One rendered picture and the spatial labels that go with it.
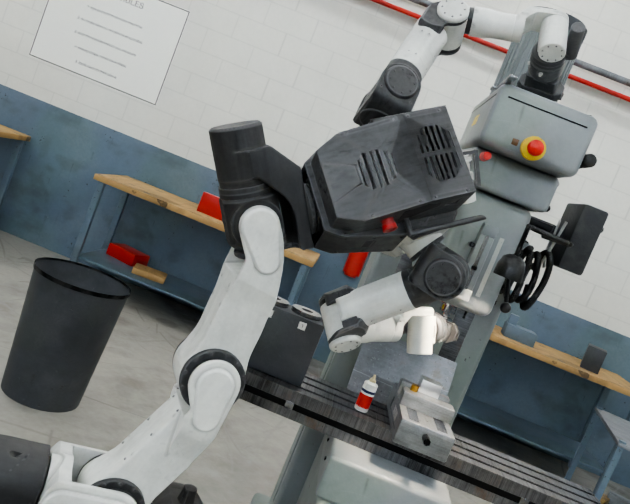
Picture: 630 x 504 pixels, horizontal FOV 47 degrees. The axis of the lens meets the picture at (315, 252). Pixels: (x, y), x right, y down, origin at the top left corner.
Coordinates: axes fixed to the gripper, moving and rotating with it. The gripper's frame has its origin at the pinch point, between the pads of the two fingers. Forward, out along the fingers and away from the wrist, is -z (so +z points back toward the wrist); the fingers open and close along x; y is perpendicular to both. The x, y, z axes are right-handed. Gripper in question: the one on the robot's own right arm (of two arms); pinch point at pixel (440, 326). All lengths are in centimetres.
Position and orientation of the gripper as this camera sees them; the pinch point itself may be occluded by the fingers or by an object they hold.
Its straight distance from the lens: 212.0
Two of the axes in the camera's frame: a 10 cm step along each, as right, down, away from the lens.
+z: -3.8, -0.7, -9.2
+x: -8.4, -3.8, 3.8
